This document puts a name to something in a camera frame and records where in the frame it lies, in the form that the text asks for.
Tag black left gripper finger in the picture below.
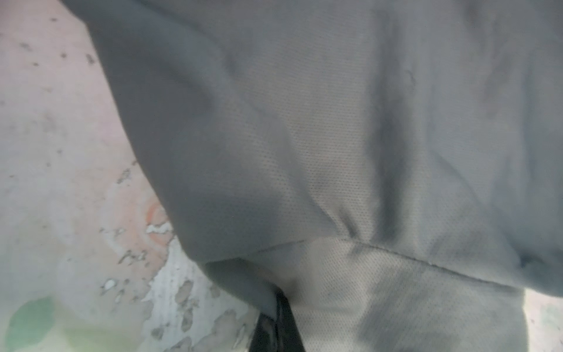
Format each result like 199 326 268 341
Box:
248 290 306 352

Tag grey t shirt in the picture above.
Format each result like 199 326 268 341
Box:
66 1 562 351

